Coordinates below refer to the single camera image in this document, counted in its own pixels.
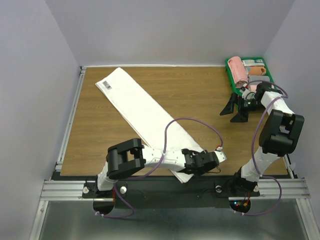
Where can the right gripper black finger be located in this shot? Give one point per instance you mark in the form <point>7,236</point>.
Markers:
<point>240,117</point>
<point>229,108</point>

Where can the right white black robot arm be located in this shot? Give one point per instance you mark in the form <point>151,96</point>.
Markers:
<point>277,136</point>

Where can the aluminium frame rail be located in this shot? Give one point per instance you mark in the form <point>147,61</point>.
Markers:
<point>62,190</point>

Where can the grey rolled towel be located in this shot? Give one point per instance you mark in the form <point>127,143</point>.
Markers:
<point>258,78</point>

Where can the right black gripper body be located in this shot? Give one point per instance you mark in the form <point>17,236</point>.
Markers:
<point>250,105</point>

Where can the orange rolled towel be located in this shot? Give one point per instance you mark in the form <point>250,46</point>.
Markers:
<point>256,70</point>

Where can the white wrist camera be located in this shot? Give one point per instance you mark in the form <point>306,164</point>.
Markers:
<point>247,93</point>
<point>221,157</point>

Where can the white blue patterned towel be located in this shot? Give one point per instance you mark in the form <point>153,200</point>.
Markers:
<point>253,62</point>

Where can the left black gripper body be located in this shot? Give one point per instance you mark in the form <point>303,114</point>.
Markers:
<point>202,170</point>

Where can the green plastic basket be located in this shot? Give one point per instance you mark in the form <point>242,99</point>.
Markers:
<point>232,83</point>

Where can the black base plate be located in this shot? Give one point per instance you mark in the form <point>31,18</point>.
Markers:
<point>164,192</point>

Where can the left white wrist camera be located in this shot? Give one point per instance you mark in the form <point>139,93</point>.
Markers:
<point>221,157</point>

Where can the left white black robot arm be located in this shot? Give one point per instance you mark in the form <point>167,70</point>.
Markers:
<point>129,157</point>

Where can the short pink rolled towel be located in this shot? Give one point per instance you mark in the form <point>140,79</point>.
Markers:
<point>253,88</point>

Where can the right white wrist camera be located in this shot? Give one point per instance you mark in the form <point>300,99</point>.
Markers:
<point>247,93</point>

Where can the long pink rolled towel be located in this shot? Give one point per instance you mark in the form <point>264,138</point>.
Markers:
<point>238,71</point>

